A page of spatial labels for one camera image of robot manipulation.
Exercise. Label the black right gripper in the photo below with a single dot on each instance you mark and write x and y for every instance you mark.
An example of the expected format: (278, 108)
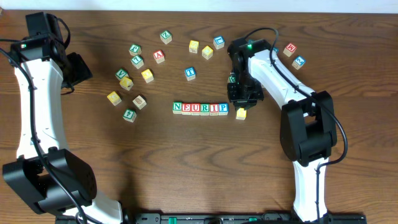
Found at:
(244, 101)

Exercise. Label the green V block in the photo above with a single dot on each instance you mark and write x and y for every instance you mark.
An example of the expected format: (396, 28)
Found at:
(121, 73)

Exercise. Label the green N block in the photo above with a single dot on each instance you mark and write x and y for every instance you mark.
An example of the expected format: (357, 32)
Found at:
(177, 107)

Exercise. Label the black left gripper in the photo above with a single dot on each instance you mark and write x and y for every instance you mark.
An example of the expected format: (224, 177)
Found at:
(78, 69)

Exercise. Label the green 4 block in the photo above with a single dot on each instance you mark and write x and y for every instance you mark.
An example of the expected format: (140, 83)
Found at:
(129, 115)

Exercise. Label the yellow block middle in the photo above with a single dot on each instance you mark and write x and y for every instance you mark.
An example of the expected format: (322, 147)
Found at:
(147, 75)

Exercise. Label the yellow G block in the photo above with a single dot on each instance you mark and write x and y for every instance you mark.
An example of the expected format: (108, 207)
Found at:
(207, 52)

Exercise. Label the plain wooden picture block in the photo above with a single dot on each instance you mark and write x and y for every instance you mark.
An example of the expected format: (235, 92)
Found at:
(139, 102)

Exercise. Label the blue T block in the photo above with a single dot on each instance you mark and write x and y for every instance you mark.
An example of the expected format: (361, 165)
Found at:
(190, 73)

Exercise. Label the yellow block lower left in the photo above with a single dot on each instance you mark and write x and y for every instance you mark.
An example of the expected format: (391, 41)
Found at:
(114, 98)

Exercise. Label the blue L block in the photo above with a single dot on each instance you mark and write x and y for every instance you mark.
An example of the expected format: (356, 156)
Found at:
(218, 42)

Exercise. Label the yellow block far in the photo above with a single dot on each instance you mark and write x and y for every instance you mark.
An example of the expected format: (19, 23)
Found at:
(193, 46)

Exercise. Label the red U block moved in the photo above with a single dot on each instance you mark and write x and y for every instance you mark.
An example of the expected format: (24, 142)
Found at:
(195, 109)

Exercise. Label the green Z block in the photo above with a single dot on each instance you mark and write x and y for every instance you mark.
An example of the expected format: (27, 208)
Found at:
(166, 37)

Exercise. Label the yellow S block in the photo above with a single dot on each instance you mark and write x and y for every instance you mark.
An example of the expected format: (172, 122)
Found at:
(241, 114)

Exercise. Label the red E block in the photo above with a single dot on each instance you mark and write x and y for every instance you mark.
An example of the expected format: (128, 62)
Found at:
(186, 108)

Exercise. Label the red M block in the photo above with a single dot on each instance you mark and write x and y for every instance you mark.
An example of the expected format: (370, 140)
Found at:
(289, 49)

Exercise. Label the yellow block beside V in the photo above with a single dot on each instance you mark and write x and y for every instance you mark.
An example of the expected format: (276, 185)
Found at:
(126, 83)

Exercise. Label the green R block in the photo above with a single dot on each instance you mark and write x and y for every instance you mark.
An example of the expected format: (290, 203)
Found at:
(204, 109)

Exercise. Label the blue P block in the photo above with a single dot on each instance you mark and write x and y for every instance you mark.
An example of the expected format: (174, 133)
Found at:
(223, 109)

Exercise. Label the red A block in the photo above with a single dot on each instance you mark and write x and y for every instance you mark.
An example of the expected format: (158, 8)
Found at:
(159, 56)

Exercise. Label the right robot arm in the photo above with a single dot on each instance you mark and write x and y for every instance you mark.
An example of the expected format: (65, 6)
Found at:
(307, 132)

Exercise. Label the green B block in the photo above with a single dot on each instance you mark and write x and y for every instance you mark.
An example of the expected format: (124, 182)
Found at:
(231, 79)

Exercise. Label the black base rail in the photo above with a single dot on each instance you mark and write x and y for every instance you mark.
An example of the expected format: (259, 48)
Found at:
(271, 217)

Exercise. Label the red I block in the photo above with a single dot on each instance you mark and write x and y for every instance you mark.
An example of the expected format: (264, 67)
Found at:
(214, 109)

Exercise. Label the blue 2 block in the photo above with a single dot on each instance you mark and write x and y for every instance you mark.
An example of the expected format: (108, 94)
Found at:
(298, 62)

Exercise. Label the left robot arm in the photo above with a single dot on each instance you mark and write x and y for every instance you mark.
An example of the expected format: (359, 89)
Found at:
(46, 175)

